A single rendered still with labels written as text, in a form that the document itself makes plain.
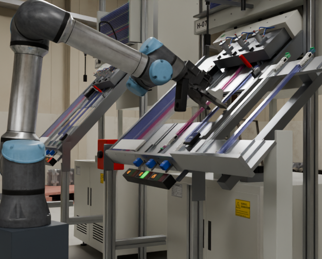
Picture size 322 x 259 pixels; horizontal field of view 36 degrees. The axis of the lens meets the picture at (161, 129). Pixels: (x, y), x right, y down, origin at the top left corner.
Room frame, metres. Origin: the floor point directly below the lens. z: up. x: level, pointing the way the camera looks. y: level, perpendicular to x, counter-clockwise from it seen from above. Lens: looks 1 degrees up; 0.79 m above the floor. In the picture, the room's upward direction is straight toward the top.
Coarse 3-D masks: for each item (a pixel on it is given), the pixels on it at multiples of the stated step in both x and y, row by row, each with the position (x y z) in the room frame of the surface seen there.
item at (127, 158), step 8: (112, 152) 2.15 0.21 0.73; (120, 152) 2.07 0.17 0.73; (128, 152) 2.00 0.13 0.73; (136, 152) 1.94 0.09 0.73; (144, 152) 1.88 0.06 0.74; (120, 160) 2.15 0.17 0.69; (128, 160) 2.07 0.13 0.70; (144, 160) 1.92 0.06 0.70; (160, 160) 1.78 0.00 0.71; (168, 160) 1.72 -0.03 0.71; (160, 168) 1.84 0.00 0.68; (176, 168) 1.72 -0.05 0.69
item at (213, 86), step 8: (216, 56) 2.38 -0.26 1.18; (200, 64) 2.45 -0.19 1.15; (208, 64) 2.35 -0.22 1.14; (256, 64) 1.93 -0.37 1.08; (264, 64) 1.87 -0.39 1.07; (224, 72) 2.10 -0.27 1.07; (232, 72) 2.03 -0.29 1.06; (240, 72) 1.97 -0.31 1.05; (216, 80) 2.08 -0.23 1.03; (224, 80) 2.02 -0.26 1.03; (232, 80) 1.96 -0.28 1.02; (240, 80) 1.90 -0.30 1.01; (248, 80) 1.85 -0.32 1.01; (208, 88) 2.06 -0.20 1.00; (216, 88) 2.01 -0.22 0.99; (224, 88) 1.94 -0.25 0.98; (232, 88) 1.89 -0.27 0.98; (240, 88) 1.83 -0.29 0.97
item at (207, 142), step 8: (288, 56) 1.62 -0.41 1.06; (272, 72) 1.58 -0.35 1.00; (264, 80) 1.57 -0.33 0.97; (256, 88) 1.56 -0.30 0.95; (248, 96) 1.54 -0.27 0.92; (240, 104) 1.53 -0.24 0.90; (232, 112) 1.52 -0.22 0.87; (224, 120) 1.51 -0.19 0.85; (208, 144) 1.47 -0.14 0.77; (200, 152) 1.46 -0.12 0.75
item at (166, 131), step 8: (160, 128) 2.05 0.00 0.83; (168, 128) 1.99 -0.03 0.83; (176, 128) 1.93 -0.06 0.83; (192, 128) 1.82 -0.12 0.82; (200, 128) 1.77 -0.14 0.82; (152, 136) 2.04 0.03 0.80; (160, 136) 1.98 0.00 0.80; (168, 136) 1.92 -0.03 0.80; (184, 136) 1.81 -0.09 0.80; (144, 144) 2.03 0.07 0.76; (152, 144) 1.94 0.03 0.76; (160, 144) 1.90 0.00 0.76; (168, 144) 1.83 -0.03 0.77; (176, 144) 1.80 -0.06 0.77; (152, 152) 1.89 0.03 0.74; (160, 152) 1.84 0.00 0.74; (168, 152) 1.79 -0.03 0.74
